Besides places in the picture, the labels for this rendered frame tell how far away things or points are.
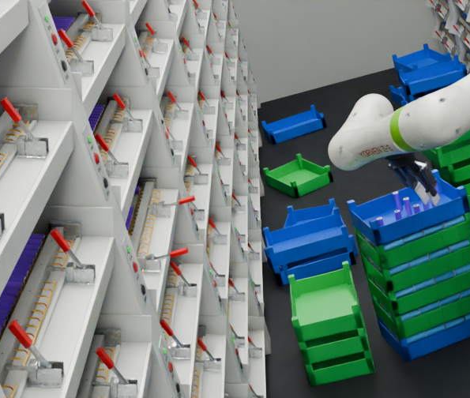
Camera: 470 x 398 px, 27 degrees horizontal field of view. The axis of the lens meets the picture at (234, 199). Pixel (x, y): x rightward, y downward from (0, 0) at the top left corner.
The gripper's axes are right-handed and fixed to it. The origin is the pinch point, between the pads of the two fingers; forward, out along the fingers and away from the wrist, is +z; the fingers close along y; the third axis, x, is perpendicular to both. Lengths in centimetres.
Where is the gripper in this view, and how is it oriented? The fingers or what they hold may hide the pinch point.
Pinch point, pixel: (427, 194)
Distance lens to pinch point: 293.2
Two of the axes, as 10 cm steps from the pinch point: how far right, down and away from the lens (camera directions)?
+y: -6.8, -0.8, 7.3
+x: -5.1, 7.8, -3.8
